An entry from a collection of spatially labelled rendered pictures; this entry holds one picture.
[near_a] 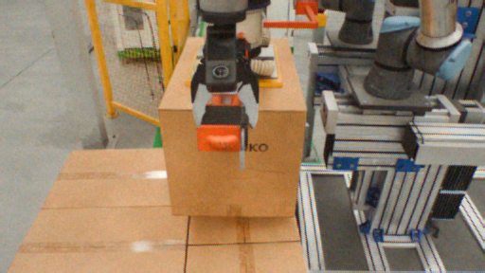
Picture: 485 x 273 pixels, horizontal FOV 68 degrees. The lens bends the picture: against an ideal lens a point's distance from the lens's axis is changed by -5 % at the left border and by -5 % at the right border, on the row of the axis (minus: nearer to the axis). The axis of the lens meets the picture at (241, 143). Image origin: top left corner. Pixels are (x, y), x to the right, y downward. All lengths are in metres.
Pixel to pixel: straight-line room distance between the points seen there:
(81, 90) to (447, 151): 2.16
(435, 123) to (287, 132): 0.51
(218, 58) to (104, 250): 0.97
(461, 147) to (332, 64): 0.69
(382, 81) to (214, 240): 0.77
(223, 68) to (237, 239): 0.89
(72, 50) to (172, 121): 1.59
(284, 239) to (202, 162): 0.44
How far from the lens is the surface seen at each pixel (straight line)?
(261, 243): 1.34
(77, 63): 2.57
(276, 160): 1.09
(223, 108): 0.68
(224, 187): 1.15
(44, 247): 1.48
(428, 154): 1.22
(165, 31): 2.42
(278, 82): 1.11
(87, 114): 2.72
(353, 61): 1.68
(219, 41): 0.58
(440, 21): 1.03
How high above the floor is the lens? 1.55
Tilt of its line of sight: 34 degrees down
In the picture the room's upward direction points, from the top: straight up
